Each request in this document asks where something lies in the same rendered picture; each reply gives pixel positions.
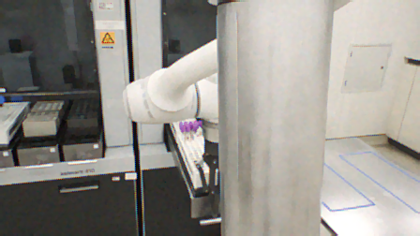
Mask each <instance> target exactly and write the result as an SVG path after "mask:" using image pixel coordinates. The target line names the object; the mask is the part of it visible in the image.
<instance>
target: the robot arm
mask: <svg viewBox="0 0 420 236"><path fill-rule="evenodd" d="M208 1H209V3H211V4H213V5H215V6H217V39H215V40H213V41H212V42H211V43H208V44H207V45H204V46H203V47H200V48H199V49H198V50H196V51H195V52H192V53H190V54H189V55H186V56H185V57H184V58H181V60H179V61H177V62H175V63H174V64H172V66H170V67H169V68H162V69H161V70H158V71H156V72H155V73H154V74H153V75H150V76H148V77H145V79H140V80H137V81H135V82H133V83H131V84H130V85H128V86H127V87H126V90H124V92H123V99H124V107H125V111H126V116H127V117H129V118H130V119H131V120H132V121H133V122H137V123H140V124H168V123H174V122H182V121H184V120H186V119H192V118H202V136H203V138H204V153H203V154H202V158H201V159H200V160H195V161H194V164H195V166H196V168H197V169H198V172H199V174H200V177H201V182H202V188H203V190H204V193H208V192H209V201H210V202H211V209H212V211H213V214H219V202H220V201H221V236H320V227H321V217H322V196H323V165H324V145H325V134H326V123H327V102H328V91H329V74H330V60H331V50H332V38H333V18H334V12H336V11H337V10H338V9H340V8H341V7H344V6H345V5H347V4H349V3H350V2H352V1H353V0H208ZM203 163H205V164H206V165H207V166H208V167H209V186H207V183H206V179H205V176H204V170H203V166H204V164H203ZM216 172H217V187H215V174H216Z"/></svg>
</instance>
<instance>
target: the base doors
mask: <svg viewBox="0 0 420 236"><path fill-rule="evenodd" d="M386 136H387V137H389V138H391V139H394V140H396V141H398V142H400V143H402V144H403V145H405V146H408V147H409V148H411V149H413V150H415V151H416V152H417V153H420V66H412V65H409V64H404V65H403V68H402V70H401V75H400V78H399V84H398V87H397V93H396V96H395V99H394V104H393V107H392V109H391V115H390V117H389V123H388V126H387V128H386Z"/></svg>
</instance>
